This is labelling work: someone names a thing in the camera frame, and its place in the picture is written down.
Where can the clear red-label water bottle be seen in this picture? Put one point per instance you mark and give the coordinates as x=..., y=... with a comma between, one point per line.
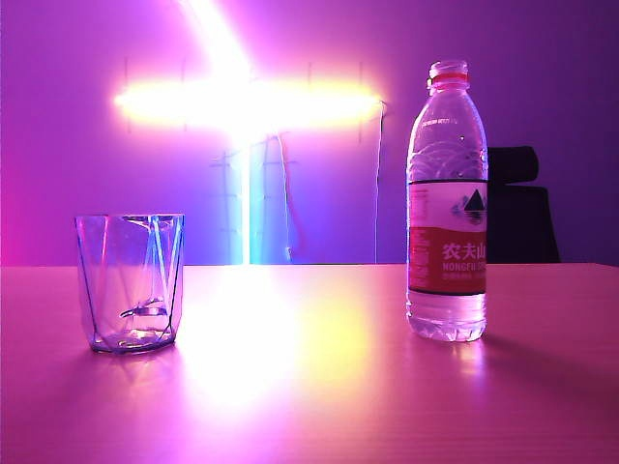
x=447, y=270

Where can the horizontal glowing light strip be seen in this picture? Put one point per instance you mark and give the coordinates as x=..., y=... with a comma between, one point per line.
x=242, y=101

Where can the clear faceted glass cup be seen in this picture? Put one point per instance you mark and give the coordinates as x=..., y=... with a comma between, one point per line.
x=129, y=290

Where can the black office chair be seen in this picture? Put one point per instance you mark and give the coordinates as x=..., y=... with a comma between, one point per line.
x=522, y=227

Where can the diagonal glowing light strip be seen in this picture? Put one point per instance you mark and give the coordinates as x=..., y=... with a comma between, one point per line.
x=217, y=34

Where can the vertical glowing light strip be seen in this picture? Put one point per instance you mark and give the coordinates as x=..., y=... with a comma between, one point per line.
x=250, y=208

